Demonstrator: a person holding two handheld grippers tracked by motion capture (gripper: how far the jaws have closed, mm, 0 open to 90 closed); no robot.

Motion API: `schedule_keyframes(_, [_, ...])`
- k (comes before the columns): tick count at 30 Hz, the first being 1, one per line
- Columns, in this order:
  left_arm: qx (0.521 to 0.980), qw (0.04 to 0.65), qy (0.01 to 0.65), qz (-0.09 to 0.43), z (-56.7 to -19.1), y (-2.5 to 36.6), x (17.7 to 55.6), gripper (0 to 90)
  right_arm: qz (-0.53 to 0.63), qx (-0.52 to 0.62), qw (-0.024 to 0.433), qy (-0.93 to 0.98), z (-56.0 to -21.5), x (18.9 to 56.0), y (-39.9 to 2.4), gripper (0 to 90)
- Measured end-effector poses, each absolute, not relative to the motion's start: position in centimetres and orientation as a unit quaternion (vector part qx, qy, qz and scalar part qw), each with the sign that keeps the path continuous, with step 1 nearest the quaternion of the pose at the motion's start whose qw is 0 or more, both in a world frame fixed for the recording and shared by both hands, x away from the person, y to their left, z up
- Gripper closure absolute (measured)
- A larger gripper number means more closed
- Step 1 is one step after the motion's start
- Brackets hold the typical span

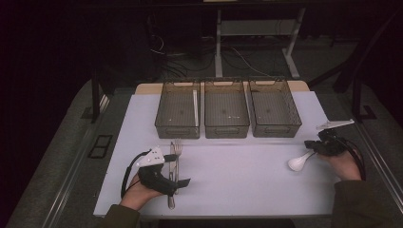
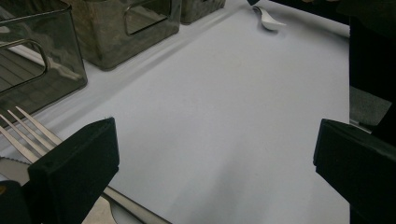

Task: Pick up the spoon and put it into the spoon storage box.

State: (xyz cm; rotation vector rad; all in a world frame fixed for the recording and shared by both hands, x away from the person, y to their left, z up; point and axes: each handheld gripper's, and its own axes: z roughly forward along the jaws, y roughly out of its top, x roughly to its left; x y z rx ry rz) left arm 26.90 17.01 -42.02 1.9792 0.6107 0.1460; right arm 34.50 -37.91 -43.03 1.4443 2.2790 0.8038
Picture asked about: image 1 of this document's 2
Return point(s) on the smoky transparent plastic basket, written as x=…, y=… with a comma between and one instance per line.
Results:
x=177, y=110
x=274, y=110
x=226, y=110

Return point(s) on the person's left hand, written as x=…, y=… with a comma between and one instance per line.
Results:
x=136, y=196

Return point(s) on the white desk frame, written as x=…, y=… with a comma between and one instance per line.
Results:
x=218, y=47

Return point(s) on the metal rail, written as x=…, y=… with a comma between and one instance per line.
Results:
x=74, y=171
x=380, y=164

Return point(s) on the black metal stand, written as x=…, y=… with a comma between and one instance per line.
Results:
x=357, y=95
x=95, y=101

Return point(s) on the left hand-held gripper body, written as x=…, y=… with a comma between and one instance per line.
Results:
x=155, y=180

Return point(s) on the steel table knife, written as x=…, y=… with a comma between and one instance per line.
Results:
x=171, y=202

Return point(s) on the white ceramic spoon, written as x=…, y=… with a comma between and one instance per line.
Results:
x=296, y=164

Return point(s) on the steel fork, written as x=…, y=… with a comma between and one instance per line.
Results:
x=178, y=148

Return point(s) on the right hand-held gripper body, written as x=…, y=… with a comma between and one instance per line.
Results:
x=329, y=144

